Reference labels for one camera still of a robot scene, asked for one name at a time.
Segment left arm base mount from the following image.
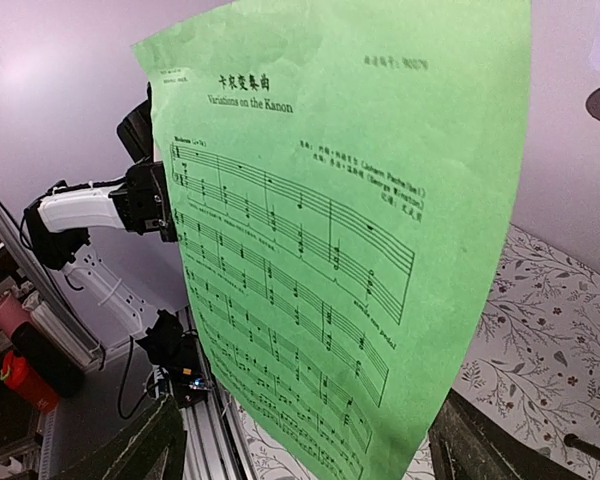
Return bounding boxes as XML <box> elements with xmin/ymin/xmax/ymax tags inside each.
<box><xmin>138</xmin><ymin>309</ymin><xmax>211</xmax><ymax>408</ymax></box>

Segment floral table mat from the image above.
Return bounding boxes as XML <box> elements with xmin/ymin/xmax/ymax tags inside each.
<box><xmin>234</xmin><ymin>224</ymin><xmax>600</xmax><ymax>480</ymax></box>

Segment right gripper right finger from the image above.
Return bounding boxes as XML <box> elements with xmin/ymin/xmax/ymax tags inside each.
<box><xmin>428</xmin><ymin>390</ymin><xmax>579</xmax><ymax>480</ymax></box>

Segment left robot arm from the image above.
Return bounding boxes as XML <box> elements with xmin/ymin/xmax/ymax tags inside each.
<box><xmin>22</xmin><ymin>99</ymin><xmax>182</xmax><ymax>351</ymax></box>

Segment red container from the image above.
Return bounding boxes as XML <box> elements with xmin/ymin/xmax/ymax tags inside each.
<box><xmin>0</xmin><ymin>350</ymin><xmax>59</xmax><ymax>413</ymax></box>

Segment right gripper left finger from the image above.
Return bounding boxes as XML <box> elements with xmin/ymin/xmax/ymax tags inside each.
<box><xmin>44</xmin><ymin>394</ymin><xmax>187</xmax><ymax>479</ymax></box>

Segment green paper sheet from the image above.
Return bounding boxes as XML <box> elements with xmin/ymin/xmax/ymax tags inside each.
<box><xmin>133</xmin><ymin>1</ymin><xmax>531</xmax><ymax>479</ymax></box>

